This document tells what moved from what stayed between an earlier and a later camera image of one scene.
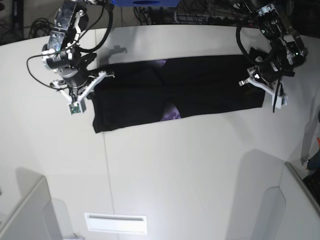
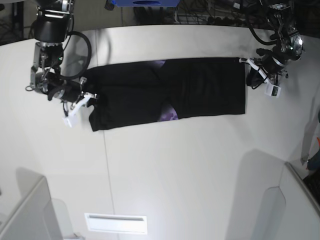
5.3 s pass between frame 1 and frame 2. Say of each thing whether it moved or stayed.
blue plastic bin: stayed
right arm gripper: moved
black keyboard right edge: stayed
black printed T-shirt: stayed
